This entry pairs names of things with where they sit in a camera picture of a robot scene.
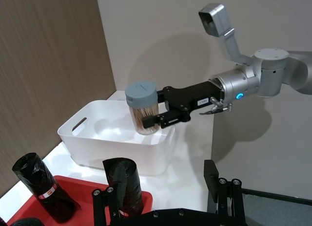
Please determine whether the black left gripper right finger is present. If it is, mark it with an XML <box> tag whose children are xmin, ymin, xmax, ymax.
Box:
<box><xmin>203</xmin><ymin>160</ymin><xmax>246</xmax><ymax>226</ymax></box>

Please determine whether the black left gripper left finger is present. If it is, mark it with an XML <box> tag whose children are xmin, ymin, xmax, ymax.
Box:
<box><xmin>92</xmin><ymin>164</ymin><xmax>128</xmax><ymax>226</ymax></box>

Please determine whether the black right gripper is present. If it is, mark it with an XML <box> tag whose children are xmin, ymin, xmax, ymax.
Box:
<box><xmin>142</xmin><ymin>80</ymin><xmax>225</xmax><ymax>130</ymax></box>

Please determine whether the toothpick jar with grey lid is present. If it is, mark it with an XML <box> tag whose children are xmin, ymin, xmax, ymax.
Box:
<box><xmin>125</xmin><ymin>81</ymin><xmax>160</xmax><ymax>135</ymax></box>

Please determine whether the black garbage bag roll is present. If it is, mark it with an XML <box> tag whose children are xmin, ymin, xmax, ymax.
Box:
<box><xmin>0</xmin><ymin>216</ymin><xmax>45</xmax><ymax>226</ymax></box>
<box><xmin>12</xmin><ymin>152</ymin><xmax>81</xmax><ymax>224</ymax></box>
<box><xmin>102</xmin><ymin>158</ymin><xmax>144</xmax><ymax>216</ymax></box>

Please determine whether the red plastic bin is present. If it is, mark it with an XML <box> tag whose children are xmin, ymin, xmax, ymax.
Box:
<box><xmin>4</xmin><ymin>175</ymin><xmax>154</xmax><ymax>226</ymax></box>

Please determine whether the white plastic bin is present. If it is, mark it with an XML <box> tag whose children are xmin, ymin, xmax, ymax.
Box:
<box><xmin>57</xmin><ymin>100</ymin><xmax>176</xmax><ymax>177</ymax></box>

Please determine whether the thin cable with silver plug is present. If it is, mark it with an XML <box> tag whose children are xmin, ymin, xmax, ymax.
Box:
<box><xmin>199</xmin><ymin>96</ymin><xmax>233</xmax><ymax>116</ymax></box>

